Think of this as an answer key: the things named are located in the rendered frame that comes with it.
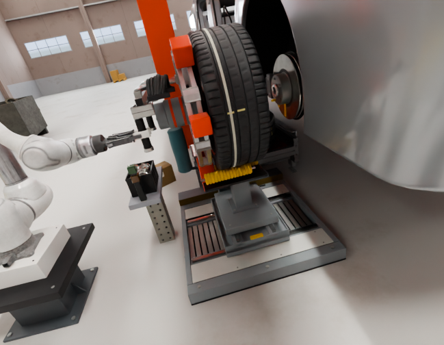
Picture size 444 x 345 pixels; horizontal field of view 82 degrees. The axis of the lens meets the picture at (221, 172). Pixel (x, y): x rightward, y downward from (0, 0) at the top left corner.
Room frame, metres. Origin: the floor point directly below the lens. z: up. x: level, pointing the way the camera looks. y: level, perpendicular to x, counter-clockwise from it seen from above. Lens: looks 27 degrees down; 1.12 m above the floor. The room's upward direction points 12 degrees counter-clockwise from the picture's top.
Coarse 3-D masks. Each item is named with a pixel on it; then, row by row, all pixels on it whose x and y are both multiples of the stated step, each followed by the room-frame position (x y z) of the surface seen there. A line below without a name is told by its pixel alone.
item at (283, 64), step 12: (276, 60) 1.39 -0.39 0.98; (288, 60) 1.25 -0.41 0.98; (276, 72) 1.41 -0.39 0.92; (288, 72) 1.26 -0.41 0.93; (288, 84) 1.24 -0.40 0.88; (300, 84) 1.18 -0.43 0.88; (288, 96) 1.24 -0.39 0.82; (300, 96) 1.16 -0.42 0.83; (288, 108) 1.29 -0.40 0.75; (300, 108) 1.19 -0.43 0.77
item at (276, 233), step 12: (216, 204) 1.46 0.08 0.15; (216, 216) 1.29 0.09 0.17; (264, 228) 1.12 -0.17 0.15; (276, 228) 1.08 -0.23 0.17; (288, 228) 1.06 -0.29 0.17; (228, 240) 1.08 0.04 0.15; (240, 240) 1.04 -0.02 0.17; (252, 240) 1.03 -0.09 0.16; (264, 240) 1.04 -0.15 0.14; (276, 240) 1.04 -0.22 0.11; (228, 252) 1.02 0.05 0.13; (240, 252) 1.02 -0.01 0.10
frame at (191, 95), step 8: (192, 72) 1.08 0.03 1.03; (192, 80) 1.05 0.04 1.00; (184, 88) 1.03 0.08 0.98; (192, 88) 1.03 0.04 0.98; (184, 96) 1.01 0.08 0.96; (192, 96) 1.01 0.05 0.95; (200, 104) 1.01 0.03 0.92; (200, 112) 1.01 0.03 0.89; (192, 136) 1.42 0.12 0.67; (208, 136) 1.01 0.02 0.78; (200, 144) 1.01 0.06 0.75; (208, 144) 1.01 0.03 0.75; (200, 152) 1.04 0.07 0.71; (208, 152) 1.05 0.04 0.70; (200, 160) 1.10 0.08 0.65; (208, 160) 1.12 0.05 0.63
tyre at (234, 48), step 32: (192, 32) 1.21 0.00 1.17; (224, 32) 1.17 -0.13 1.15; (224, 64) 1.03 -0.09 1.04; (256, 64) 1.02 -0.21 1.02; (224, 96) 0.98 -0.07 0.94; (256, 96) 0.98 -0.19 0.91; (224, 128) 0.96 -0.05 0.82; (256, 128) 0.98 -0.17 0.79; (224, 160) 1.02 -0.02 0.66; (256, 160) 1.11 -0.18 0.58
